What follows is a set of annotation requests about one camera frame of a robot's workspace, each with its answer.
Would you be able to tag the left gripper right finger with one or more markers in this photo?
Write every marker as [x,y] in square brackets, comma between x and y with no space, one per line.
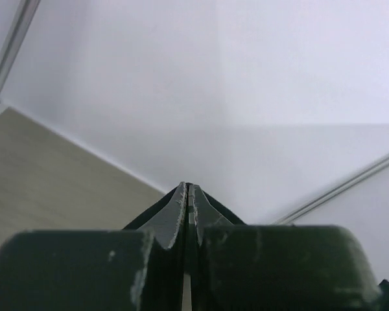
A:
[275,267]

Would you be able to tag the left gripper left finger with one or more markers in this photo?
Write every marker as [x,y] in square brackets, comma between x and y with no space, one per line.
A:
[139,267]

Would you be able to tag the black t-shirt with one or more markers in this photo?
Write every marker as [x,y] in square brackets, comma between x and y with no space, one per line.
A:
[223,210]

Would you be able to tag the right aluminium frame post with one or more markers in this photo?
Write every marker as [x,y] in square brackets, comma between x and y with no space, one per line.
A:
[367,172]

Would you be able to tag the aluminium frame post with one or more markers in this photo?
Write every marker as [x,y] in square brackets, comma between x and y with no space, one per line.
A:
[367,172]
[15,36]

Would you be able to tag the left aluminium frame post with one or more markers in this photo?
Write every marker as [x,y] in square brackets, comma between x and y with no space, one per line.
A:
[15,36]

